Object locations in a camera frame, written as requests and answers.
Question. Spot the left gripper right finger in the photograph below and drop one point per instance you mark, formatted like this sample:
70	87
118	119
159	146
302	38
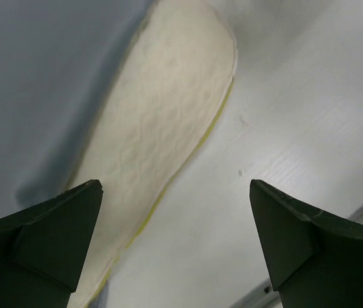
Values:
322	256

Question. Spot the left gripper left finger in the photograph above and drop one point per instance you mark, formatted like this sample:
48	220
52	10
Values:
43	248

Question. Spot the grey pillowcase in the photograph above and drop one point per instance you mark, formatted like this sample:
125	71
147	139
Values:
57	61

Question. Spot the cream pillow yellow edge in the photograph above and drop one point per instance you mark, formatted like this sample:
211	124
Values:
164	102

